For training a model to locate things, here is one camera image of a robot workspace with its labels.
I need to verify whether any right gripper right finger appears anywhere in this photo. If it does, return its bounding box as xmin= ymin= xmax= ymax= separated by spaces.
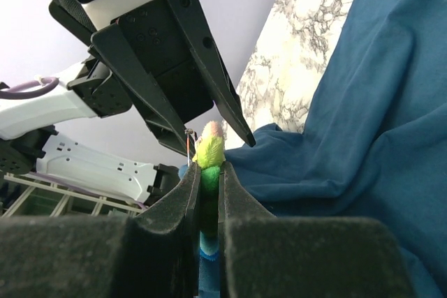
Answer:
xmin=219 ymin=163 xmax=416 ymax=297

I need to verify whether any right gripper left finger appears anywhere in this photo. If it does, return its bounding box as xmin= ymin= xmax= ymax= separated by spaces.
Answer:
xmin=1 ymin=164 xmax=200 ymax=297

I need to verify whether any rainbow flower plush brooch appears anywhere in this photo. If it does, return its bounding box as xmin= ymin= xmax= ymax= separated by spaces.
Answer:
xmin=193 ymin=121 xmax=226 ymax=261

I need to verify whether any storage shelf unit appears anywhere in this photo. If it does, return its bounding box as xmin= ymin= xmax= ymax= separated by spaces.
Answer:
xmin=1 ymin=174 xmax=145 ymax=218

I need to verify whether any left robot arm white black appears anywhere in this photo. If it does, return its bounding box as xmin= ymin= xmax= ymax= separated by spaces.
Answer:
xmin=1 ymin=0 xmax=254 ymax=205

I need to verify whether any blue t-shirt garment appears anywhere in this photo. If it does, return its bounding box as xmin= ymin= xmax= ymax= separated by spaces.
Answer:
xmin=177 ymin=0 xmax=447 ymax=298

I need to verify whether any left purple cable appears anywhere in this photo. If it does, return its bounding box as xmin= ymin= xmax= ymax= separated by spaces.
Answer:
xmin=0 ymin=76 xmax=59 ymax=100

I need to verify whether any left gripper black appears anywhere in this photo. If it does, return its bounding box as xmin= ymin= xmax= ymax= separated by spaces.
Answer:
xmin=49 ymin=0 xmax=256 ymax=156

